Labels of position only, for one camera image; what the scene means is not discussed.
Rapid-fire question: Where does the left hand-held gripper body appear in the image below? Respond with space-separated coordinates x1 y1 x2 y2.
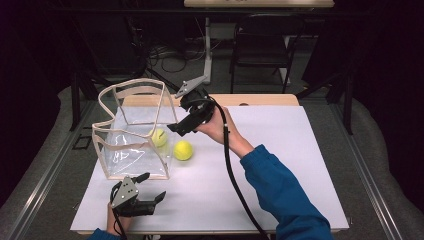
110 176 158 218

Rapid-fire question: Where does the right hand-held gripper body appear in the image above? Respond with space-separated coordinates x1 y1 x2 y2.
174 74 216 127

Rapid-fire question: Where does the transparent bag with beige trim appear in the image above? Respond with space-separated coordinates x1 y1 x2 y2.
91 77 179 181

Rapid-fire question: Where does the yellow tennis ball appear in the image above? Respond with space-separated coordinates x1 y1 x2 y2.
173 140 194 162
150 128 169 148

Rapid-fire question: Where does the person's right hand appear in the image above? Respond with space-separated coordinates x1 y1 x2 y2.
196 106 248 158

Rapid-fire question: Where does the person's left hand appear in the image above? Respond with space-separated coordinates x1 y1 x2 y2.
106 203 133 236

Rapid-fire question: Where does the wooden table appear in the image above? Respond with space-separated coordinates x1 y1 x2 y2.
69 93 350 236

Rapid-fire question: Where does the white desk leg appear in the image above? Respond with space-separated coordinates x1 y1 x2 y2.
202 16 214 84

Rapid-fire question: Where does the white table cover sheet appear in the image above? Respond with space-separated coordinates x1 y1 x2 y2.
69 105 350 233

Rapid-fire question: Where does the black folding chair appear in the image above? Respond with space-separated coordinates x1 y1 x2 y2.
229 13 306 94

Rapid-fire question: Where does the black metal stand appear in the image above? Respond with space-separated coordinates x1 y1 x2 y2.
294 64 355 136
68 71 101 132

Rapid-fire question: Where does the left hand-held gripper black cable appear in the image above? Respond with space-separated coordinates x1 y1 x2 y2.
109 181 128 240

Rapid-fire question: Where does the hand-held gripper black cable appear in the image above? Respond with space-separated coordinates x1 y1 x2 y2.
109 181 128 240
186 96 271 240

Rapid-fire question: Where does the right hand-held gripper black cable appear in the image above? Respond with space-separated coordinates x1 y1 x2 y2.
186 96 271 240

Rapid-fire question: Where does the bundle of floor cables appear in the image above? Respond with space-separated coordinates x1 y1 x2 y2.
146 43 208 74

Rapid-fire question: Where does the metal floor rail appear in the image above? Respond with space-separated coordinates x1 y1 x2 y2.
333 103 405 240
4 99 98 240

